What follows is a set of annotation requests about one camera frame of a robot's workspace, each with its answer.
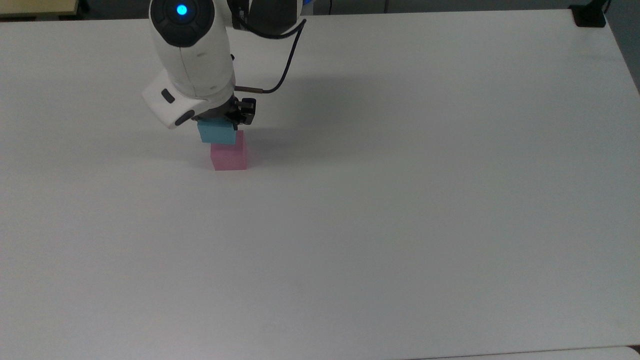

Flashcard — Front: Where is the dark robot gripper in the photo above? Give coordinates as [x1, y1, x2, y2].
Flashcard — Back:
[141, 70, 257, 130]

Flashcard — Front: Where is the blue foam cube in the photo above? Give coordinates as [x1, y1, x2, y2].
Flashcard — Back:
[196, 117, 239, 146]

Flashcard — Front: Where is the pink foam cube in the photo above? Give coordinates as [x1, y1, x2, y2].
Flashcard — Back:
[209, 130, 249, 172]

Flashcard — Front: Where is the light wooden board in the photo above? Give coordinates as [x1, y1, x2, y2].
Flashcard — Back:
[0, 0, 82, 20]

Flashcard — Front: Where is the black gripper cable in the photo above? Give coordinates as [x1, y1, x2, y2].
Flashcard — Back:
[228, 0, 307, 95]

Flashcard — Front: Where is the black camera stand clamp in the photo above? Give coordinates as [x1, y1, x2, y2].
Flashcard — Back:
[569, 0, 612, 28]

